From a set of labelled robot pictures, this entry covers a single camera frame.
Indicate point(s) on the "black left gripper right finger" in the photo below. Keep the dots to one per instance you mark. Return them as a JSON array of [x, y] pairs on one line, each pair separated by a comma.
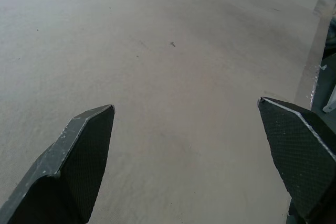
[[302, 155]]

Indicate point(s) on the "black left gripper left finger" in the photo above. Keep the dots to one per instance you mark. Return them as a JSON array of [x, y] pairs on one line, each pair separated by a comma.
[[65, 171]]

